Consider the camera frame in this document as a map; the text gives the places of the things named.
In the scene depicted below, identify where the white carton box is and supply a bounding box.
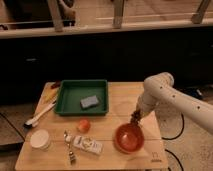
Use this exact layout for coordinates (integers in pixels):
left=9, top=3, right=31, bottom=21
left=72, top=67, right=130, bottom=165
left=73, top=136, right=103, bottom=155

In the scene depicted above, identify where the black cable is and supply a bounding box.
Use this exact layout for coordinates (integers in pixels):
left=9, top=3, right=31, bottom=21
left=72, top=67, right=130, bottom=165
left=161, top=113, right=186, bottom=171

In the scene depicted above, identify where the blue grey sponge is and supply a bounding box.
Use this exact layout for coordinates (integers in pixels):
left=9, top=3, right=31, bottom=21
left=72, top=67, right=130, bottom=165
left=80, top=95, right=99, bottom=109

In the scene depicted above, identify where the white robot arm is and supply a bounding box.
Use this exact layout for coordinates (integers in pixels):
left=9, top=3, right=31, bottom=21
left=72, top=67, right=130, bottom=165
left=136, top=72, right=213, bottom=135

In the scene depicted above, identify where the dark red grape bunch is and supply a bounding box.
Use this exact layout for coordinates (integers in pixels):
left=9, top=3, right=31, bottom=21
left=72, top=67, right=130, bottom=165
left=130, top=110, right=142, bottom=124

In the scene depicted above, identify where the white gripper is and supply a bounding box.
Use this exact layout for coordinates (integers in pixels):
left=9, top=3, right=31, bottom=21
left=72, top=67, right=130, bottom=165
left=136, top=94, right=156, bottom=118

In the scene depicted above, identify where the silver fork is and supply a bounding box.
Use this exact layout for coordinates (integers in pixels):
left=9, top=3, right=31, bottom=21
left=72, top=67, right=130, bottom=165
left=63, top=131, right=76, bottom=165

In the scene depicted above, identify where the dark red small object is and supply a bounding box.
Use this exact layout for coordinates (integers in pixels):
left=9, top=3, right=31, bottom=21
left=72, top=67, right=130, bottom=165
left=51, top=82, right=61, bottom=89

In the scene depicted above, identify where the green plastic tray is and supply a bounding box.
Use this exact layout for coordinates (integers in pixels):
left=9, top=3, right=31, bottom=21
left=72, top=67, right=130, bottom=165
left=54, top=80, right=109, bottom=116

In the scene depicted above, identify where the red bowl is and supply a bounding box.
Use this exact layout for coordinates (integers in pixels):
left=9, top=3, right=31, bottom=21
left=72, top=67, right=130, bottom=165
left=113, top=123, right=144, bottom=154

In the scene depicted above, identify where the orange peach fruit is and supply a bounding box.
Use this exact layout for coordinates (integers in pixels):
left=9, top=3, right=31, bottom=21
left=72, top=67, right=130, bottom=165
left=77, top=119, right=91, bottom=133

